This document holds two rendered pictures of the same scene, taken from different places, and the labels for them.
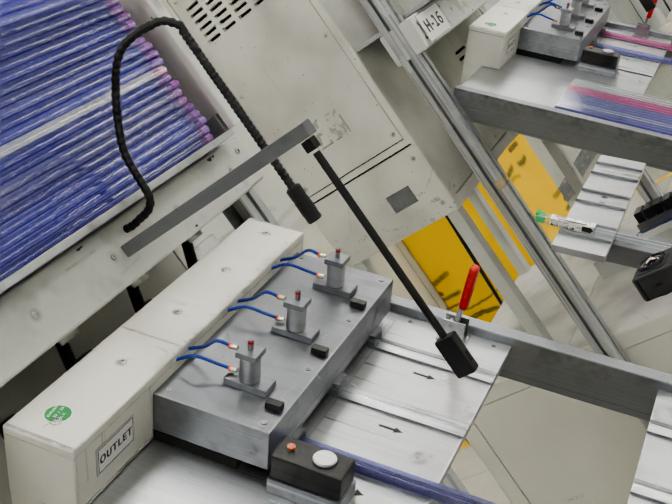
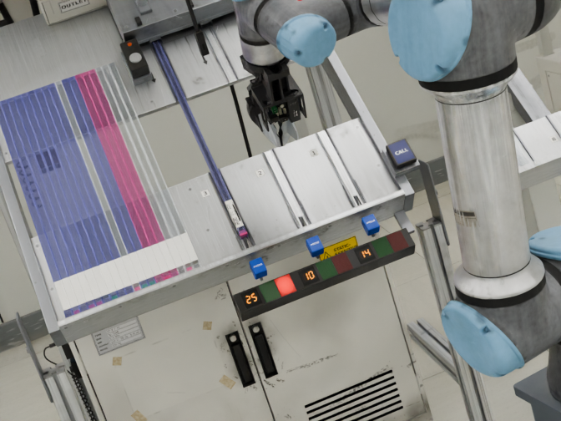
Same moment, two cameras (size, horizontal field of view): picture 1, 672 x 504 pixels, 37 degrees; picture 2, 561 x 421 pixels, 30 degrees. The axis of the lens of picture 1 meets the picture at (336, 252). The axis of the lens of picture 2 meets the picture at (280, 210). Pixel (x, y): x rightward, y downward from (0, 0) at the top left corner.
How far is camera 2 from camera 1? 152 cm
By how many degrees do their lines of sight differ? 45
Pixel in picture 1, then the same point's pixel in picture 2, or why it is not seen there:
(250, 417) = (124, 21)
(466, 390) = not seen: hidden behind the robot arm
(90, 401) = not seen: outside the picture
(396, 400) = (225, 47)
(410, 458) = (194, 78)
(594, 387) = (343, 97)
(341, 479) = (132, 70)
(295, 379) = (164, 12)
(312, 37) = not seen: outside the picture
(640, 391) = (354, 113)
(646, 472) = (284, 149)
